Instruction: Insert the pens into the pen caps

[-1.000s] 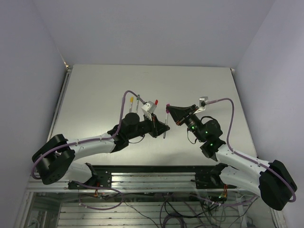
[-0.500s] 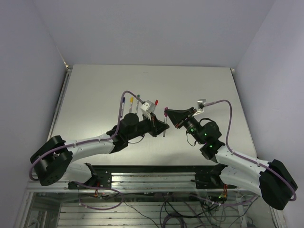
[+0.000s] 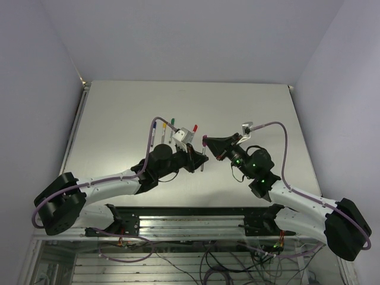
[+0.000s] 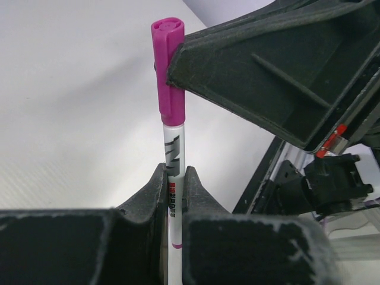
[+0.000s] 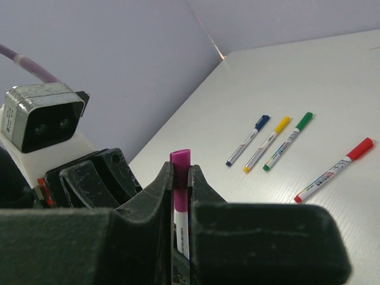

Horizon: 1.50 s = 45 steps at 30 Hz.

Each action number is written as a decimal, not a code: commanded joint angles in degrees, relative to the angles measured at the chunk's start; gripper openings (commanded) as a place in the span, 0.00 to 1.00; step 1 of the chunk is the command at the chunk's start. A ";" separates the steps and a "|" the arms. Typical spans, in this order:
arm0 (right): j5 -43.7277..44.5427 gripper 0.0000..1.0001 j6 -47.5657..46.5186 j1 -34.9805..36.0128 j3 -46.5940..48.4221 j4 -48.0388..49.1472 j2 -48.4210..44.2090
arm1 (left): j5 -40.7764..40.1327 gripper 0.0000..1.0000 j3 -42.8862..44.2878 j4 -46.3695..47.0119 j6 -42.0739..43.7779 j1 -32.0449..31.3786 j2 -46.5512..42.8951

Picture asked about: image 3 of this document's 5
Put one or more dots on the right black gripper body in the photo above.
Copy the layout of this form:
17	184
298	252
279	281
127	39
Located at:
238	158

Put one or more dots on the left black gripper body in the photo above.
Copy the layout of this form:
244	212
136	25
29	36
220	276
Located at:
179	158

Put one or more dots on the green marker pen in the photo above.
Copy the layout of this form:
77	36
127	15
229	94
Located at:
171	134

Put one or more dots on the blue marker pen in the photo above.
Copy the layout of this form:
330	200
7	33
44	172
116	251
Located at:
153	133

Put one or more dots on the yellow marker pen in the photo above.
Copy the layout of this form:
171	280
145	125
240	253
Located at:
163	134

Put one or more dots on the purple pen cap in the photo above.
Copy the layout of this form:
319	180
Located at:
203	140

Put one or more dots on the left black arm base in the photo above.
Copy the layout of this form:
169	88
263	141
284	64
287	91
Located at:
118	225

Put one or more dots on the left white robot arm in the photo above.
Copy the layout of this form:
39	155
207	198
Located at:
70	202

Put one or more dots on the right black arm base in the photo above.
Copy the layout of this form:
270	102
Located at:
259	221

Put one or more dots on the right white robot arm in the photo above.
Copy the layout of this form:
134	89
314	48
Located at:
338	224

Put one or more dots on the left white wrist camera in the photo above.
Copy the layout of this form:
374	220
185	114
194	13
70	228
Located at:
182	137

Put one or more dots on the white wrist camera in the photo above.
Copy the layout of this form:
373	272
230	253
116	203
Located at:
182	137
247	129

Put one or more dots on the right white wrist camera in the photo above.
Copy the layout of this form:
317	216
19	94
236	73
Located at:
247	129

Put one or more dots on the aluminium frame rail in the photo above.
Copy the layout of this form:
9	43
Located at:
219	227

